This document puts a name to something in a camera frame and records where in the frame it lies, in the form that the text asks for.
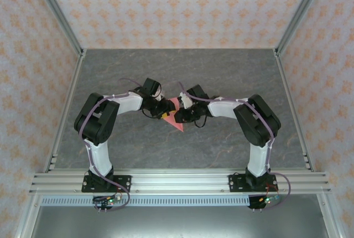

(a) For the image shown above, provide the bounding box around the aluminium frame leg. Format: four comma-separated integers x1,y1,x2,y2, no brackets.
316,193,342,238
15,193,42,238

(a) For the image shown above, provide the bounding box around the circuit board with LEDs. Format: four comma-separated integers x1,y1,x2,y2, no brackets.
250,193,280,211
92,193,123,211

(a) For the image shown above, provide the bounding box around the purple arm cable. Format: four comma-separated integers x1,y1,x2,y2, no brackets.
79,78,131,213
178,81,291,211

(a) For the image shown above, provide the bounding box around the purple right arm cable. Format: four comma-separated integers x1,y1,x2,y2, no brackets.
178,81,291,211

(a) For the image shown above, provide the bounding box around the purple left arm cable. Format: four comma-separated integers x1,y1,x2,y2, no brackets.
79,78,131,213

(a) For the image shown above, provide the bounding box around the aluminium frame post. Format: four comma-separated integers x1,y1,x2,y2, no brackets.
273,0,332,57
29,0,86,57

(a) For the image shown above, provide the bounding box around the grey slotted cable duct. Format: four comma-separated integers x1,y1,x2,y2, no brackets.
40,196,325,207

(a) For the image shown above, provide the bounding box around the aluminium table side rail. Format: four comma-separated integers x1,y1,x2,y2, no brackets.
43,49,87,173
273,49,316,173

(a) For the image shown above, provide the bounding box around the pink paper sheet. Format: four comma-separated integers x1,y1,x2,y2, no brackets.
162,97,184,133

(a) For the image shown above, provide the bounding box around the grey metal panel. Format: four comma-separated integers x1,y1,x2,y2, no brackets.
27,206,329,238

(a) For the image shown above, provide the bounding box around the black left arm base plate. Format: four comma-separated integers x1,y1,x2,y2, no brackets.
81,175,132,193

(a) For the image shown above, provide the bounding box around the aluminium mounting rail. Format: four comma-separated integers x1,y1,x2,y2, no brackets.
29,169,332,194

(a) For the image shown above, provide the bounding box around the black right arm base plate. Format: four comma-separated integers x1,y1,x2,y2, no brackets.
228,174,278,193

